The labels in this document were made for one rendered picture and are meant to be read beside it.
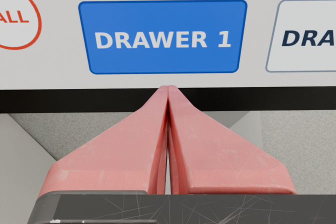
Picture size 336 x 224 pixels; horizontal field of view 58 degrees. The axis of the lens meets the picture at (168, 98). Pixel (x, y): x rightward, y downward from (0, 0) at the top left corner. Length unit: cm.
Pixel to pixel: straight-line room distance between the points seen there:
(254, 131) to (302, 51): 100
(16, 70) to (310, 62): 18
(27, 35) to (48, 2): 3
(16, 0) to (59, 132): 108
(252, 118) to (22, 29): 106
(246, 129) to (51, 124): 75
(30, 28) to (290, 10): 15
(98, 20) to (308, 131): 117
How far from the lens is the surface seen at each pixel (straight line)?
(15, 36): 20
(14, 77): 22
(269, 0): 18
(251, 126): 119
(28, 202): 70
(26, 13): 19
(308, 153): 128
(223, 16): 18
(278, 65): 20
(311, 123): 131
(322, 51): 21
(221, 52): 19
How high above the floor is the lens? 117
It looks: 75 degrees down
